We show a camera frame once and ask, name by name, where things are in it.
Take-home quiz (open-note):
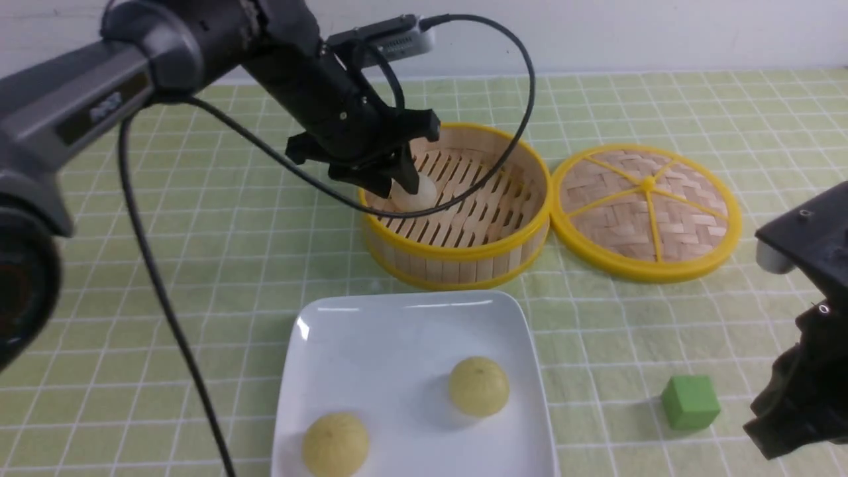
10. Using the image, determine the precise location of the white steamed bun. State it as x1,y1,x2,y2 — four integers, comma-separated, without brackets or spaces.
388,173,437,213

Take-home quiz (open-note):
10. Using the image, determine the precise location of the white square plate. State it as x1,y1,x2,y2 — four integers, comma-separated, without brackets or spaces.
270,290,560,476

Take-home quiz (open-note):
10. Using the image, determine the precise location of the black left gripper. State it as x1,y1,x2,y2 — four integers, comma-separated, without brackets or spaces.
243,1,441,199

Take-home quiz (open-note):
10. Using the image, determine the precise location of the yellow steamed bun front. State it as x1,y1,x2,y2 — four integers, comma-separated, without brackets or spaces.
301,413,370,476

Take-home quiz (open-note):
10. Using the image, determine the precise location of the green cube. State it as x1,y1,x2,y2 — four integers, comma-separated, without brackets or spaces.
661,374,721,431

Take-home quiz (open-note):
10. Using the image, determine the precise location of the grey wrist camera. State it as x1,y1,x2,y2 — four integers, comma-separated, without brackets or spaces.
326,15,436,68

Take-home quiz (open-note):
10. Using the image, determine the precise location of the yellow steamed bun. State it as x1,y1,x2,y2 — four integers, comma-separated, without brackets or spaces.
301,413,370,476
449,356,511,419

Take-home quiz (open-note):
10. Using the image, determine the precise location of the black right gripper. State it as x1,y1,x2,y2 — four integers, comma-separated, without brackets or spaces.
744,182,847,460

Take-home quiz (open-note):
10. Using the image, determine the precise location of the green checkered tablecloth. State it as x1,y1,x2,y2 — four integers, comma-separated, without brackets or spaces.
2,70,846,476

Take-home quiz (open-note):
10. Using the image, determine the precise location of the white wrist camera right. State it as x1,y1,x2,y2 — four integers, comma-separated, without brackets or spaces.
755,240,796,275

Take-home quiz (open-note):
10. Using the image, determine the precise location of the yellow bamboo steamer basket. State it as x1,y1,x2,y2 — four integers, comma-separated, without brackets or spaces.
362,122,553,290

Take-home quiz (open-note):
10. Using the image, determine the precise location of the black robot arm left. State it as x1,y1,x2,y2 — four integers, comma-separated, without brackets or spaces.
1,1,441,368

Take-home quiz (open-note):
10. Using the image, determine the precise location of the yellow bamboo steamer lid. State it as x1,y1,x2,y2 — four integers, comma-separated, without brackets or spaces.
551,144,743,284

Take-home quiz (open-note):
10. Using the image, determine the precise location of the black cable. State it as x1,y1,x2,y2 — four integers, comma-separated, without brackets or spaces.
118,13,537,477

